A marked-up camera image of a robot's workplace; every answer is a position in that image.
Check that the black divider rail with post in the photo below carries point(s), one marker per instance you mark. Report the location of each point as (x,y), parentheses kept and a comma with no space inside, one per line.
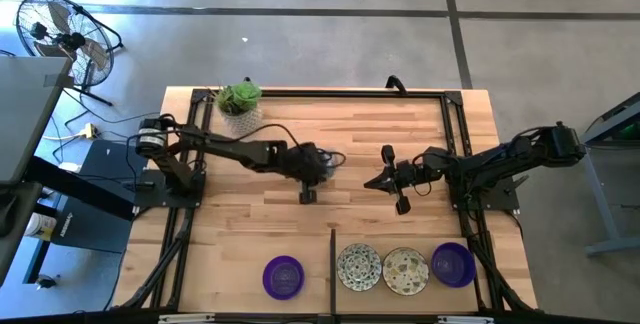
(333,274)

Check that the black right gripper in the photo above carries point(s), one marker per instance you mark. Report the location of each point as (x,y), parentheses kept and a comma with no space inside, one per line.
(415,171)

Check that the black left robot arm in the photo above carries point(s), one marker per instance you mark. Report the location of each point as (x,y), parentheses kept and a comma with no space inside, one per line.
(235,147)

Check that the grey metal table frame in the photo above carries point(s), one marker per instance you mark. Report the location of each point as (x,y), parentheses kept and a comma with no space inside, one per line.
(600,195)

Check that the large black floor fan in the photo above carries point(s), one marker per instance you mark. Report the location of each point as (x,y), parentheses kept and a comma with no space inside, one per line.
(65,40)

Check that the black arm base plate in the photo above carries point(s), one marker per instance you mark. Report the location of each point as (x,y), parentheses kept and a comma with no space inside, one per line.
(150,200)
(492,199)

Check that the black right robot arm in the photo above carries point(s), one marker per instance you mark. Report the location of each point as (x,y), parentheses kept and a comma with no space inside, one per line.
(500,161)

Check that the black caster wheel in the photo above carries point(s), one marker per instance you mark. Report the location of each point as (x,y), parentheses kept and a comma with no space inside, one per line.
(46,281)

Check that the green succulent in white pot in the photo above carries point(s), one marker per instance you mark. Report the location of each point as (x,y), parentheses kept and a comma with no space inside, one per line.
(245,95)

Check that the white container with yellow label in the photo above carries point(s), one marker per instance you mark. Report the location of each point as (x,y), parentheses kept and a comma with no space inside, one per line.
(39,224)

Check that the purple plastic bowl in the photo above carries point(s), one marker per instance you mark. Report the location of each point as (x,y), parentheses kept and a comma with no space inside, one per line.
(283,277)
(453,264)

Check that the yellow floral patterned bowl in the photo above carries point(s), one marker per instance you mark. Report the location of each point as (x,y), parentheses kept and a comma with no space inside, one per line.
(405,271)

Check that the white power strip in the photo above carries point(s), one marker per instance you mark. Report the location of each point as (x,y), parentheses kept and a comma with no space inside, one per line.
(90,130)

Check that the black desk frame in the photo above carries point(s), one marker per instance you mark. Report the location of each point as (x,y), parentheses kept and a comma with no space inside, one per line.
(75,186)

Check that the black aluminium table frame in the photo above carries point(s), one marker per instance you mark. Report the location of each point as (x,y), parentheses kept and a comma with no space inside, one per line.
(350,93)

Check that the white label strip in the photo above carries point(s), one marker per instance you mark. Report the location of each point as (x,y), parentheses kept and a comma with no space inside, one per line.
(186,318)
(465,320)

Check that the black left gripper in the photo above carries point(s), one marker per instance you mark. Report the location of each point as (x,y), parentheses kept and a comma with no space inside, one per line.
(305,164)

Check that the black tool cabinet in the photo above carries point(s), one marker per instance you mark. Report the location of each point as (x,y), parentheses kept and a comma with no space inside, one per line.
(95,229)

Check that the grey desk top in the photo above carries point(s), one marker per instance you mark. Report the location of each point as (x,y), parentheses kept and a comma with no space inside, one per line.
(25,114)

